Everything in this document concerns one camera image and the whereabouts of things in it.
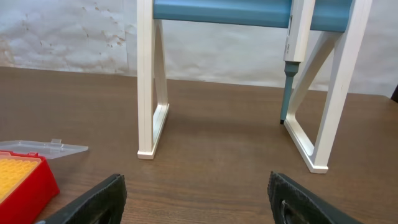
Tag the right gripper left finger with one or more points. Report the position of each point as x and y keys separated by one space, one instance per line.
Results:
x=99 y=202

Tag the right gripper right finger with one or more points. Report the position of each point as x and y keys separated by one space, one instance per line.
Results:
x=298 y=202

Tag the white pipette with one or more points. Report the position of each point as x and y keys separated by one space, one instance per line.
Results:
x=299 y=31

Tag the red and yellow tip box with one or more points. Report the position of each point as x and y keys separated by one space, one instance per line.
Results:
x=29 y=193

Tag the white and blue stand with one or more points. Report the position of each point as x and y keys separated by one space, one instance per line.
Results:
x=145 y=93

